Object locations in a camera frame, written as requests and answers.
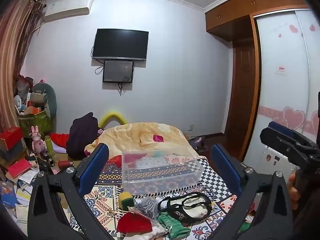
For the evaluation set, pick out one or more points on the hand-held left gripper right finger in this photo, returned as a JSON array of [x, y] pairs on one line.
[[223, 167]]

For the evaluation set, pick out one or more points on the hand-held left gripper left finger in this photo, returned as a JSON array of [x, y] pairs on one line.
[[96, 166]]

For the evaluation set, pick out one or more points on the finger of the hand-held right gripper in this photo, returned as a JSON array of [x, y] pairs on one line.
[[275, 138], [281, 126]]

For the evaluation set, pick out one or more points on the person's right hand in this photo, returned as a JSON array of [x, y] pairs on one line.
[[292, 192]]

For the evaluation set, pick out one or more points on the black white checkered cloth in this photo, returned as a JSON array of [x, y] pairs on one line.
[[217, 187]]

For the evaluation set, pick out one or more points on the wooden wardrobe with white doors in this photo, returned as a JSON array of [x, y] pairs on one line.
[[282, 92]]

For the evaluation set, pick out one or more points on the black backpack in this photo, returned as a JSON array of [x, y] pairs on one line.
[[81, 135]]

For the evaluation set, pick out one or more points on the red cloth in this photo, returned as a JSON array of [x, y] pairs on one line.
[[60, 140]]

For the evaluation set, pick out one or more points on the yellow green sponge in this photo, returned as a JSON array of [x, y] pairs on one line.
[[126, 200]]

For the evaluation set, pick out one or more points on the black tube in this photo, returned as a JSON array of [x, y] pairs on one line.
[[47, 158]]

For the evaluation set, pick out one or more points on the yellow foam tube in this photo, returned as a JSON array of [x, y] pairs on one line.
[[110, 117]]

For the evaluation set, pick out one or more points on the green cylinder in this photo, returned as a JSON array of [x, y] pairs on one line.
[[48, 145]]

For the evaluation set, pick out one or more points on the yellow fleece blanket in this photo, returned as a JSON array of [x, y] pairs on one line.
[[140, 136]]

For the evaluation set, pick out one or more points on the brown wooden door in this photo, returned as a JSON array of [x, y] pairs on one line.
[[241, 90]]

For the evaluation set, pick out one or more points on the red white door sticker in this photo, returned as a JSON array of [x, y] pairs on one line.
[[282, 69]]

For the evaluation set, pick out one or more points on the clear plastic storage box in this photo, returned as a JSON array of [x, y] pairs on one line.
[[160, 172]]

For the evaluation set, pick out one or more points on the pink rabbit toy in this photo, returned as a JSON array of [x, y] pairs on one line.
[[37, 140]]

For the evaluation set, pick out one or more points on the grey knitted cloth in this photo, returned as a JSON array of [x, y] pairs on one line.
[[148, 206]]

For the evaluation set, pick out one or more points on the red santa hat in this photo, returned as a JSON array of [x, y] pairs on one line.
[[135, 223]]

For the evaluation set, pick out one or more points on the green storage box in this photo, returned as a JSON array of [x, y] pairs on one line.
[[35, 123]]

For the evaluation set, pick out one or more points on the red book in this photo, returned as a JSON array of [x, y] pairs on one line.
[[20, 167]]

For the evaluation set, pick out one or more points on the pile of papers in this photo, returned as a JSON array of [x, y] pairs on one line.
[[23, 192]]

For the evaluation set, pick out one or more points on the green knitted cloth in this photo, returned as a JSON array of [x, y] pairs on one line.
[[172, 226]]

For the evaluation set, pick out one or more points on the grey green plush toy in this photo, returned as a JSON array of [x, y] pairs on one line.
[[48, 97]]

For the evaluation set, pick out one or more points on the red box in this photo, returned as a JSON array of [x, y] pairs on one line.
[[11, 137]]

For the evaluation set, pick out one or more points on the blue book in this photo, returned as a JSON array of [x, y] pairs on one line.
[[6, 193]]

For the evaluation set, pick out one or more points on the small white fan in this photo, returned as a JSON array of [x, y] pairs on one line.
[[18, 102]]

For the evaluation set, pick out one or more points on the brown striped curtain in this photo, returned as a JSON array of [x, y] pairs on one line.
[[12, 62]]

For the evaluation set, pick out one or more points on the white air conditioner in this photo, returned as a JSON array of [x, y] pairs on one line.
[[67, 7]]

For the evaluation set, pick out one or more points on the small black wall monitor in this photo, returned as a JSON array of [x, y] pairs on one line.
[[118, 71]]

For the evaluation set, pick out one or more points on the black wall television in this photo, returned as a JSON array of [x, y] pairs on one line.
[[120, 43]]

